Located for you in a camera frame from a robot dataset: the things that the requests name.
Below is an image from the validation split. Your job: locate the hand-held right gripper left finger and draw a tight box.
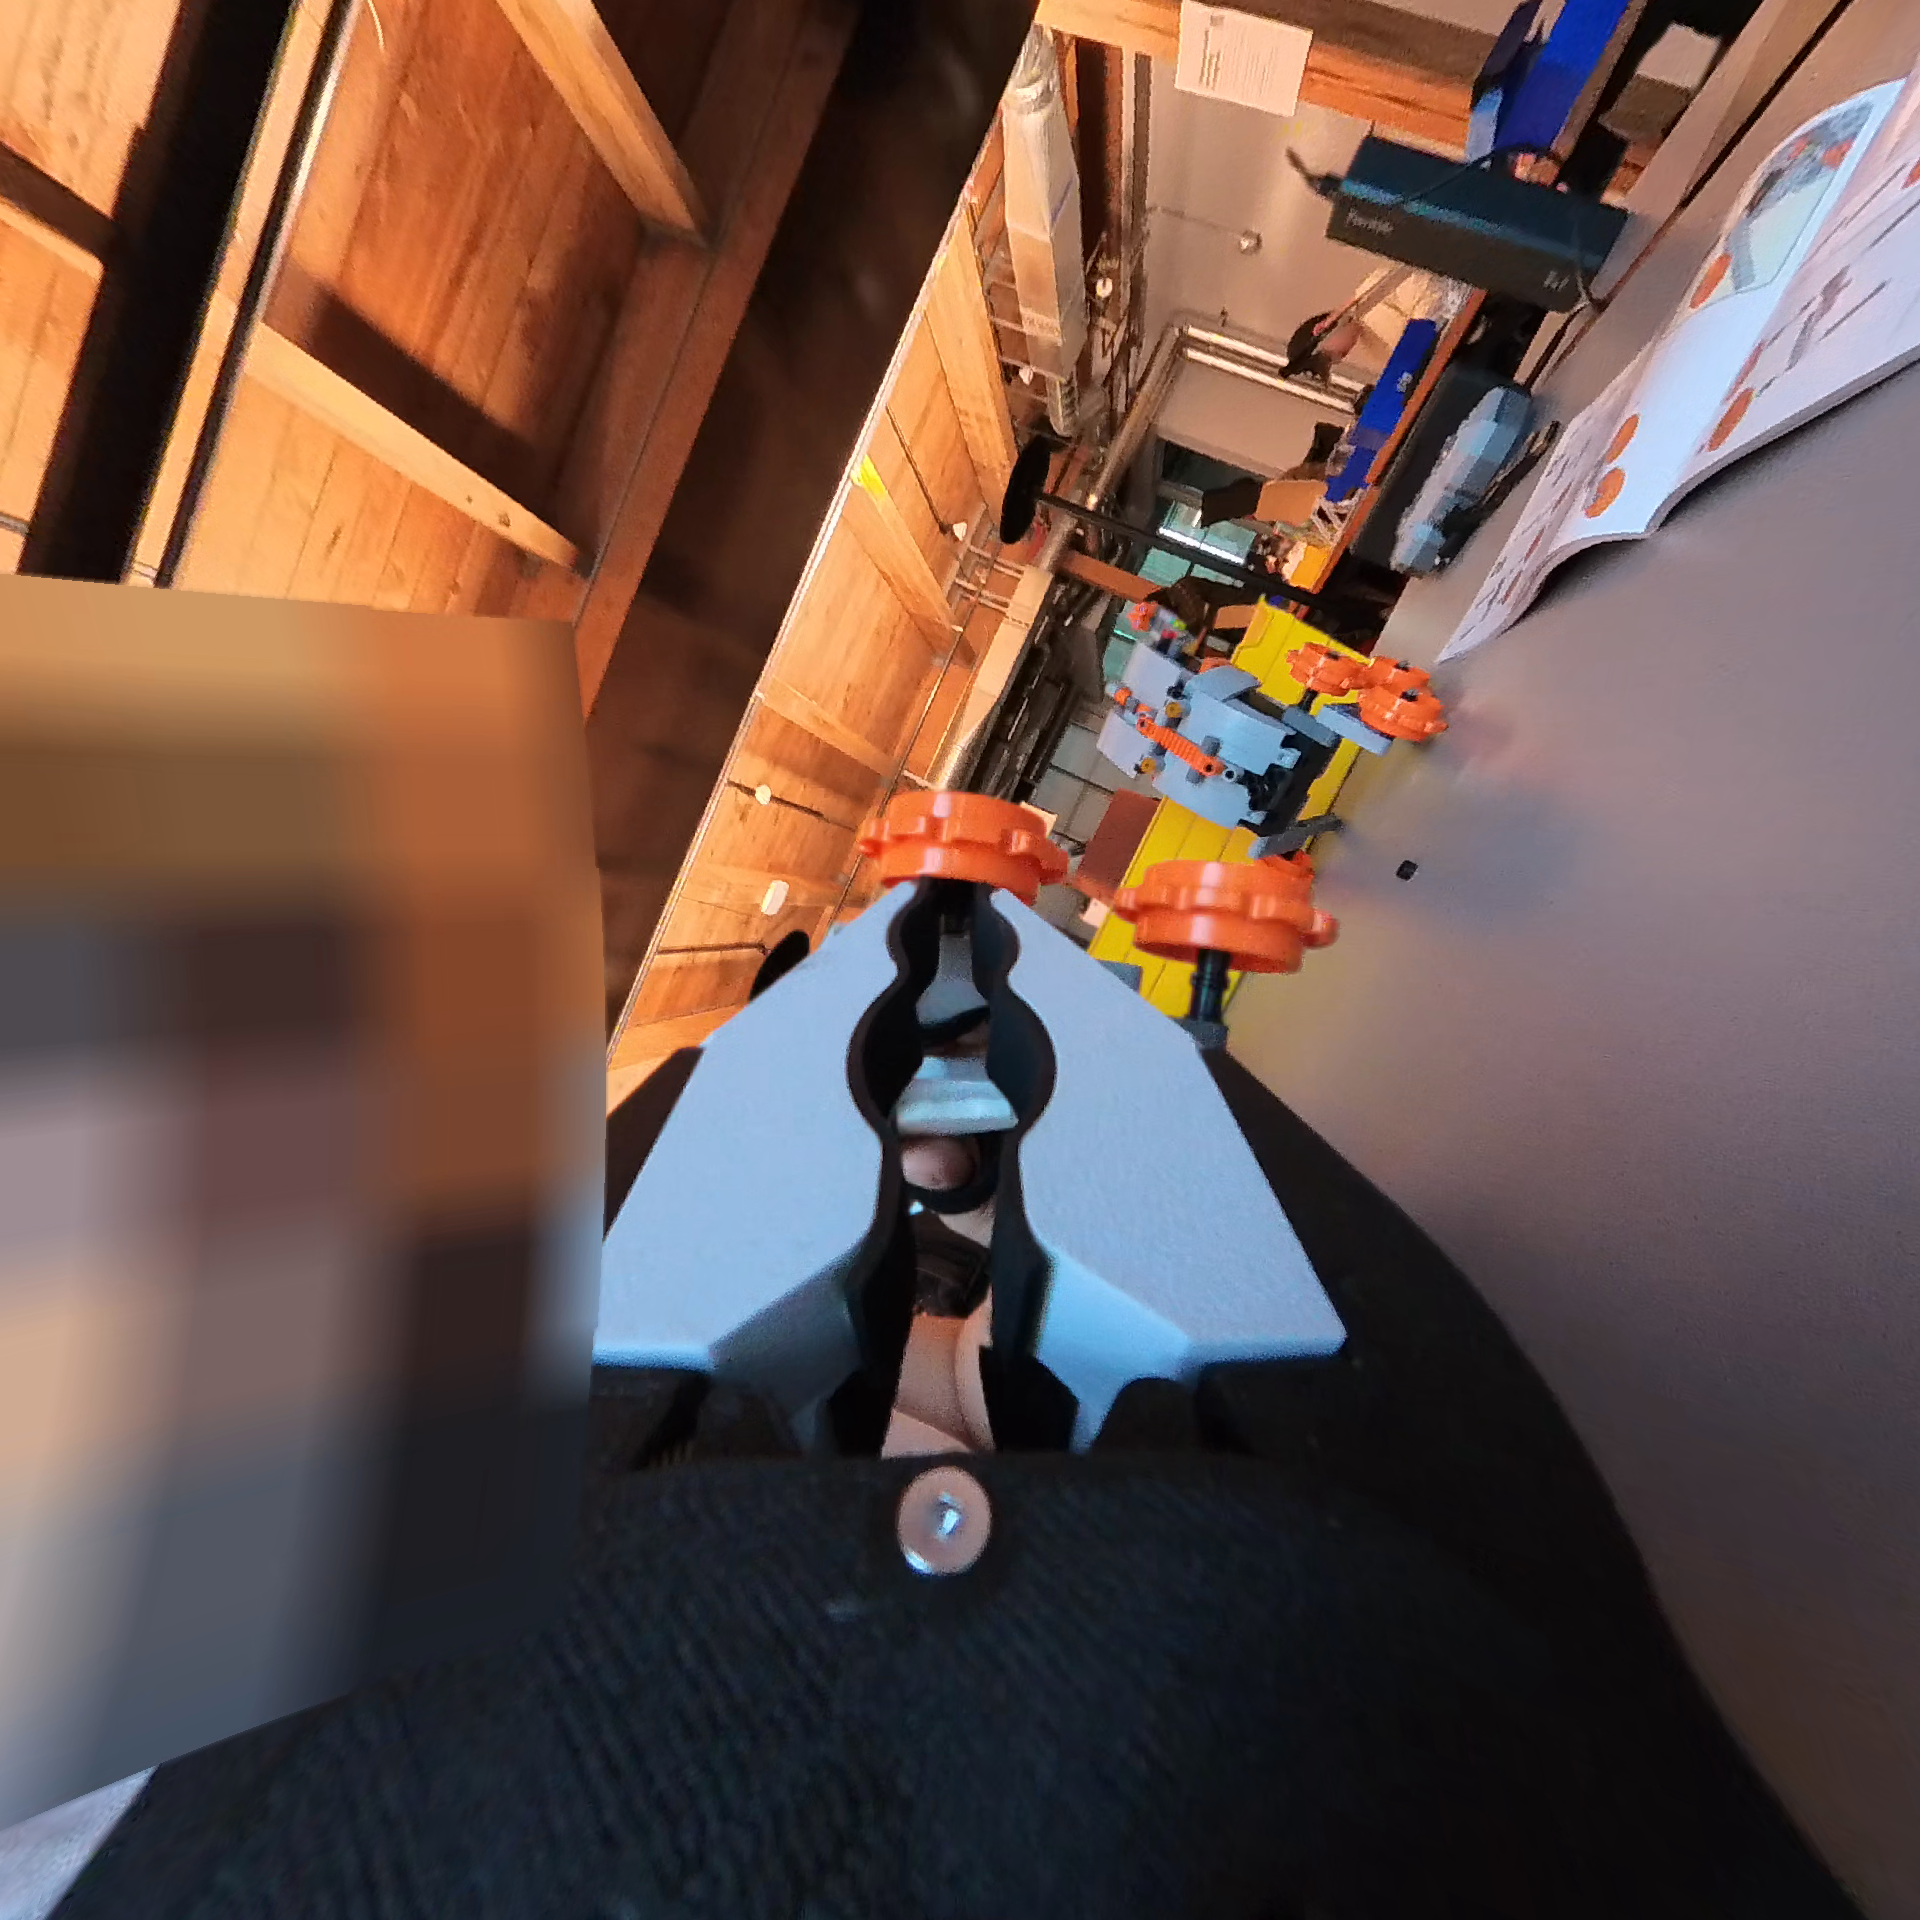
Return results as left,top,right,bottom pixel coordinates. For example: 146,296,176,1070
596,884,922,1454

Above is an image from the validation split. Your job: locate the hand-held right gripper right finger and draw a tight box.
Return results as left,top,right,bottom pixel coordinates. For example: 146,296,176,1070
988,884,1350,1454

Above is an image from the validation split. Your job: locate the grey beam with orange gears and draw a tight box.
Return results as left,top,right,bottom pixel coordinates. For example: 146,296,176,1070
856,791,1338,1051

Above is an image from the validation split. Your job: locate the grey desk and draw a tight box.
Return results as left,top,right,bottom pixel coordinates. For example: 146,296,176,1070
1222,0,1920,1920

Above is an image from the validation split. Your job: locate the yellow plastic bin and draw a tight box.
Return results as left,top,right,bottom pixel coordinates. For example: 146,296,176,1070
1088,599,1389,1008

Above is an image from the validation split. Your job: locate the black stanchion pole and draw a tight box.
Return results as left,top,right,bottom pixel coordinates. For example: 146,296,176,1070
1000,438,1308,600

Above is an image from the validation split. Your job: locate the black box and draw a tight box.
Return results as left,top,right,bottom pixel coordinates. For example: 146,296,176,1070
1357,359,1501,558

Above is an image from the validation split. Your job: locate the grey remote controller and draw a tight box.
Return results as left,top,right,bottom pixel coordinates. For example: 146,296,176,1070
1394,382,1539,578

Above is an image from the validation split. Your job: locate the blue storage bin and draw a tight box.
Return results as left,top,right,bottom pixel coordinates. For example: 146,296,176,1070
1477,0,1630,154
1327,322,1442,495

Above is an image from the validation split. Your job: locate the open white instruction manual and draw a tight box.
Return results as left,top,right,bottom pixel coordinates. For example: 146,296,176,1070
1437,75,1920,666

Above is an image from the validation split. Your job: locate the black upright device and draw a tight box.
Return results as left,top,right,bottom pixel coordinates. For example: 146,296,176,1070
1323,132,1630,312

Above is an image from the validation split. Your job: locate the silver ventilation duct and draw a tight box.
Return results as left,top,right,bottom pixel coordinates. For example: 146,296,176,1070
1000,59,1088,392

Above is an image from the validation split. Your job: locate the white wall notice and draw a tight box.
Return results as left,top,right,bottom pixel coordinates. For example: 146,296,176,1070
1175,0,1310,110

